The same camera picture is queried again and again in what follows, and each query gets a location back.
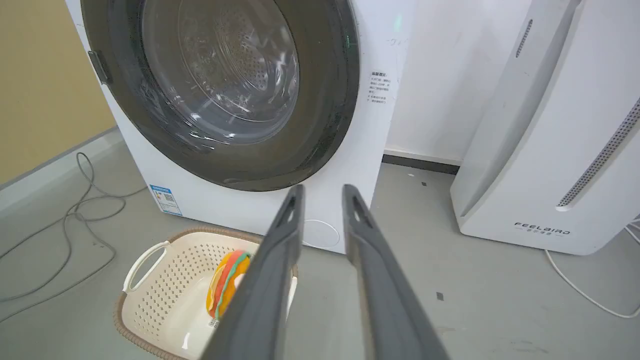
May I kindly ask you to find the white front-load washing machine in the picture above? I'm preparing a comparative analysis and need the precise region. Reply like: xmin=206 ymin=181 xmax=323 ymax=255
xmin=65 ymin=0 xmax=418 ymax=255

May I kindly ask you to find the white power cable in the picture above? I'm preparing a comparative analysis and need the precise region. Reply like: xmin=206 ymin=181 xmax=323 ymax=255
xmin=544 ymin=216 xmax=640 ymax=319

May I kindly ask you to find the dark round washing machine door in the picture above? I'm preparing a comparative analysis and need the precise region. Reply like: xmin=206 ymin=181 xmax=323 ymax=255
xmin=80 ymin=0 xmax=361 ymax=192

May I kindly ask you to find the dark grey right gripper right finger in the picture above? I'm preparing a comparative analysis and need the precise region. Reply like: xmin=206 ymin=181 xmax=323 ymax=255
xmin=342 ymin=184 xmax=449 ymax=360

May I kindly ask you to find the cream perforated laundry basket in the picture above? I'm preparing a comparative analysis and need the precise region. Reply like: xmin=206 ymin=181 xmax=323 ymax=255
xmin=114 ymin=227 xmax=299 ymax=360

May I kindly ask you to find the plush hamburger toy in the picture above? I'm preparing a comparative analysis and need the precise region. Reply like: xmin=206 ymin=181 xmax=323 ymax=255
xmin=206 ymin=250 xmax=252 ymax=320

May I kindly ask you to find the white air purifier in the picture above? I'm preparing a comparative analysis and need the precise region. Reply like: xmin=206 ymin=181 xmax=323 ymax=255
xmin=450 ymin=0 xmax=640 ymax=256

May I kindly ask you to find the blue energy label sticker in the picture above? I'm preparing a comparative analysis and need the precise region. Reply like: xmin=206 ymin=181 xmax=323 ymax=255
xmin=149 ymin=184 xmax=183 ymax=217

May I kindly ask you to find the grey floor cable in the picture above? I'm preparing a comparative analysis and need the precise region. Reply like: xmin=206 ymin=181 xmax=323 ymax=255
xmin=0 ymin=152 xmax=148 ymax=323

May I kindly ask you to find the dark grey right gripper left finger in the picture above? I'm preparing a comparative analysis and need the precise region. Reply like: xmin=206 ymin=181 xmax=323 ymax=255
xmin=200 ymin=184 xmax=306 ymax=360

